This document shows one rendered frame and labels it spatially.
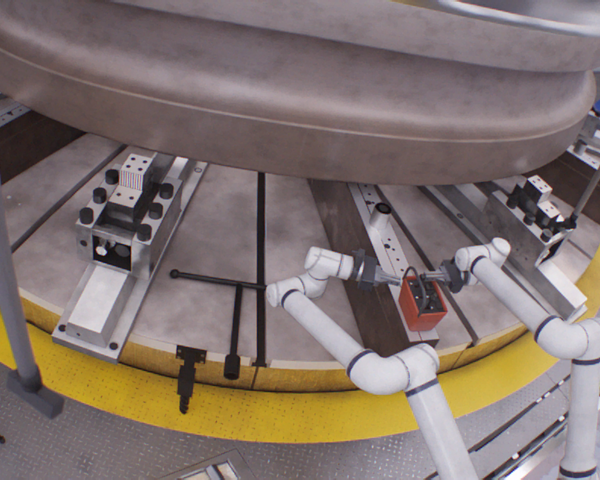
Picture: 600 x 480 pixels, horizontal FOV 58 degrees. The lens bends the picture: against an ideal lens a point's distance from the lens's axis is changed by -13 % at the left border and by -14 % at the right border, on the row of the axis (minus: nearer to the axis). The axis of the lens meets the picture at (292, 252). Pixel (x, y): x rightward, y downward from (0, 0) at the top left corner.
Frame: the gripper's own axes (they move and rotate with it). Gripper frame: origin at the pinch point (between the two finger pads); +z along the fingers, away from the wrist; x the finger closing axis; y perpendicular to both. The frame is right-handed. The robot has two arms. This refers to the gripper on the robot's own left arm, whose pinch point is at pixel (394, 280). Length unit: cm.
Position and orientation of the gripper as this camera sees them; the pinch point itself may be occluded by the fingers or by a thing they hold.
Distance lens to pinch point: 229.3
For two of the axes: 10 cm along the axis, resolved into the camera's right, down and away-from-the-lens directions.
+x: -1.7, 6.7, -7.2
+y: -2.0, 7.0, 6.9
